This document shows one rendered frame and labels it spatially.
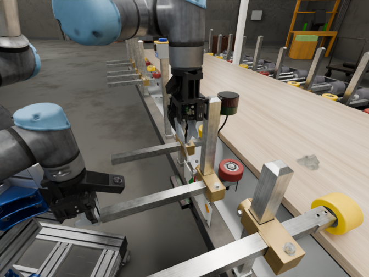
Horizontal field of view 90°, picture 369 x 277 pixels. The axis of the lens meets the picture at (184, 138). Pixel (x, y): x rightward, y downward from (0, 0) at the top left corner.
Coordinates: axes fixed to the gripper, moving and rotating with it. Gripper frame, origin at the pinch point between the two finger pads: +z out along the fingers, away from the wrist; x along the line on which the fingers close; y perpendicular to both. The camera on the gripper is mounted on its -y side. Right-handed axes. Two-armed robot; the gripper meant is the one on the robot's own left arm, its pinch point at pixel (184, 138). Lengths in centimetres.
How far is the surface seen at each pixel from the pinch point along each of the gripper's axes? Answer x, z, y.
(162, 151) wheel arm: -3.0, 17.3, -19.8
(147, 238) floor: -16, 101, -36
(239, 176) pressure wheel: 15.4, 12.8, 7.6
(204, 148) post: 6.2, 4.5, 0.8
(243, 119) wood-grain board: 38.4, 11.5, -24.0
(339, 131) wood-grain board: 71, 12, -1
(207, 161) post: 7.2, 9.4, 1.6
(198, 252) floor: 14, 102, -16
